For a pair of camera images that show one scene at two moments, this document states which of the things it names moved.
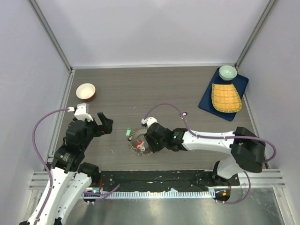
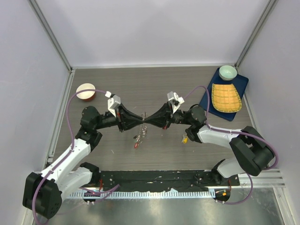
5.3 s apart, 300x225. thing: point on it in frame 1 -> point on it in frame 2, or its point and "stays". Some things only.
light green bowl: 228,72 stays
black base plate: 132,181 stays
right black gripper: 154,147 -> 165,114
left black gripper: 105,128 -> 127,117
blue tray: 206,103 stays
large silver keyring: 138,144 -> 143,127
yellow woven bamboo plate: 225,98 stays
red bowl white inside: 86,91 stays
